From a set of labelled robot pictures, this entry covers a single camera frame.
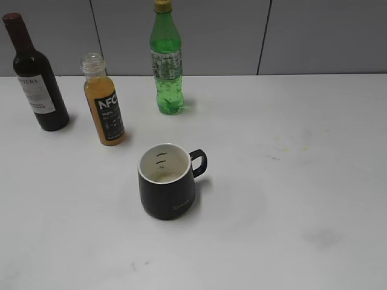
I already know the dark red wine bottle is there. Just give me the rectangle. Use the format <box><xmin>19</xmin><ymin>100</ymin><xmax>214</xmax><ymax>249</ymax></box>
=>
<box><xmin>2</xmin><ymin>13</ymin><xmax>70</xmax><ymax>131</ymax></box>

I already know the black mug white interior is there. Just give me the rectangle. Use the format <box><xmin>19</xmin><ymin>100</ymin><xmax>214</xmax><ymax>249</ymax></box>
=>
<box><xmin>137</xmin><ymin>143</ymin><xmax>207</xmax><ymax>220</ymax></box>

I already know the green soda bottle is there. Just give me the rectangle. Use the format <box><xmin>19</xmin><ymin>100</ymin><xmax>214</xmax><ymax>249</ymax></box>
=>
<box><xmin>149</xmin><ymin>1</ymin><xmax>184</xmax><ymax>115</ymax></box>

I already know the NFC orange juice bottle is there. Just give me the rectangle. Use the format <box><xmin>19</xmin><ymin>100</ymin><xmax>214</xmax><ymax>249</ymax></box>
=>
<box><xmin>80</xmin><ymin>53</ymin><xmax>125</xmax><ymax>146</ymax></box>

